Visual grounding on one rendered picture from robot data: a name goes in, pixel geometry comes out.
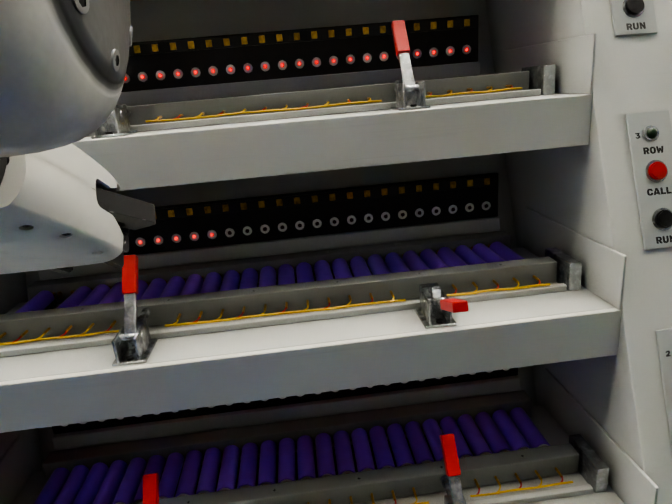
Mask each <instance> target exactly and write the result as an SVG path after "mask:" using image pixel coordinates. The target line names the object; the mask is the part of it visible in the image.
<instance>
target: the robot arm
mask: <svg viewBox="0 0 672 504"><path fill-rule="evenodd" d="M132 37H133V28H132V27H131V23H130V0H0V274H9V273H19V272H29V271H38V270H47V269H49V270H52V271H56V272H59V273H62V274H65V273H70V272H71V271H73V267H74V266H82V265H90V264H97V263H106V264H108V265H110V266H112V267H115V268H120V267H123V266H124V253H127V252H128V251H129V237H128V235H129V230H130V229H132V230H138V229H141V228H145V227H149V226H152V225H155V224H156V216H155V205H154V204H152V203H149V202H146V201H142V200H139V199H135V198H132V197H128V196H125V195H121V194H118V193H117V191H118V190H120V185H119V184H118V182H117V181H116V180H115V179H114V177H113V176H112V175H111V174H110V173H109V172H108V171H107V170H106V169H105V168H103V167H102V166H101V165H100V164H99V163H97V162H96V161H95V160H94V159H92V158H91V157H90V156H88V155H87V154H86V153H84V152H83V151H82V150H80V149H79V148H77V147H76V146H74V145H73V144H72V143H74V142H77V141H80V140H82V139H83V138H85V137H87V136H88V135H90V134H92V133H94V132H95V131H96V130H97V129H98V128H99V127H100V126H101V125H102V124H104V123H105V122H106V120H107V119H108V117H109V116H110V114H111V113H112V111H113V110H114V108H115V106H116V104H117V101H118V99H119V97H120V94H121V91H122V88H123V84H124V79H125V75H126V69H127V64H128V59H129V46H132Z"/></svg>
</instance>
